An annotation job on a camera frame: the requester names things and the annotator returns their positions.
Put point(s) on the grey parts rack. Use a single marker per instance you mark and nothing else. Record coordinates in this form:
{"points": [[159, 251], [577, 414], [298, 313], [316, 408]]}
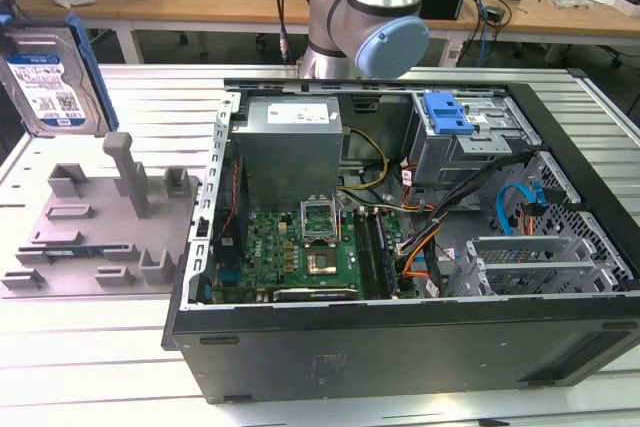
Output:
{"points": [[100, 227]]}

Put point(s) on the grey power supply unit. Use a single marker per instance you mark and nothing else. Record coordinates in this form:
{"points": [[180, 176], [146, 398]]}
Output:
{"points": [[285, 157]]}

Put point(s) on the hard disk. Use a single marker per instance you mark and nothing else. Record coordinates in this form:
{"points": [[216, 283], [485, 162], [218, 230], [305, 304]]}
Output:
{"points": [[45, 87]]}

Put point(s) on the metal disk bay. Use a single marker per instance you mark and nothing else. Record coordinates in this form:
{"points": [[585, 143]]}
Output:
{"points": [[525, 267]]}

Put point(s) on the black RAM slot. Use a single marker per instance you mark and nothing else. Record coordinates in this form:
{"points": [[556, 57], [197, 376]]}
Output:
{"points": [[367, 252], [387, 252]]}

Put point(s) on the CPU socket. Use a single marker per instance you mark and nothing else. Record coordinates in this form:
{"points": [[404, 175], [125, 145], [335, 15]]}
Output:
{"points": [[322, 262]]}

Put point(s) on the green RAM stick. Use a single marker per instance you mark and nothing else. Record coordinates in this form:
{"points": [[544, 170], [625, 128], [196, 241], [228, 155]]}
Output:
{"points": [[75, 250]]}

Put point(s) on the black graphics card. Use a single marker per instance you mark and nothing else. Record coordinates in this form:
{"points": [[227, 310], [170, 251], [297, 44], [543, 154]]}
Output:
{"points": [[315, 294]]}

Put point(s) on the green motherboard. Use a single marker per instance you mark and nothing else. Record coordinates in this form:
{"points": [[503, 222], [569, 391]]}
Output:
{"points": [[275, 247]]}

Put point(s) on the blue drive latch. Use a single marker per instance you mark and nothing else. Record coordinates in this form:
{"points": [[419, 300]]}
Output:
{"points": [[445, 114]]}

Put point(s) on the grey optical drive cage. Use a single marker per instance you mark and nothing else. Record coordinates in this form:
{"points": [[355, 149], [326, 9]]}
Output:
{"points": [[450, 157]]}

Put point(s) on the black PC case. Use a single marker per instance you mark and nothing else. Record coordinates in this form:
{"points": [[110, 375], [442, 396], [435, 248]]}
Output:
{"points": [[400, 347]]}

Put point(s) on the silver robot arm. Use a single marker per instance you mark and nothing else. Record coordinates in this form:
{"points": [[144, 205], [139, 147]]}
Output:
{"points": [[370, 2]]}

